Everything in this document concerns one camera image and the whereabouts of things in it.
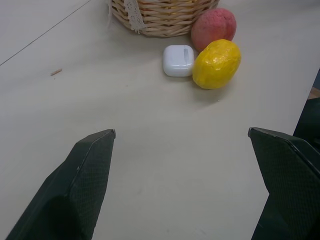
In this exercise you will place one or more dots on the small wooden stick piece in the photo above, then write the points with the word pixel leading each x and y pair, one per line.
pixel 56 72

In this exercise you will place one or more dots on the wicker basket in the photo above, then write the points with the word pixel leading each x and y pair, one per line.
pixel 165 18

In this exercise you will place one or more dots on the pink peach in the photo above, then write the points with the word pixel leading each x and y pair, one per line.
pixel 213 28

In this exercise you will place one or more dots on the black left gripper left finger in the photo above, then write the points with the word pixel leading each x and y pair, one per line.
pixel 75 190

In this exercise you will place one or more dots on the white earbuds case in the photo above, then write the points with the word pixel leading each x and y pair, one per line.
pixel 178 60

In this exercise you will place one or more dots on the yellow lemon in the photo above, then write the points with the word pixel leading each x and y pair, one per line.
pixel 216 65

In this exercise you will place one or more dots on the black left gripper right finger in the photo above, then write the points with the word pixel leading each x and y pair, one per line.
pixel 287 190

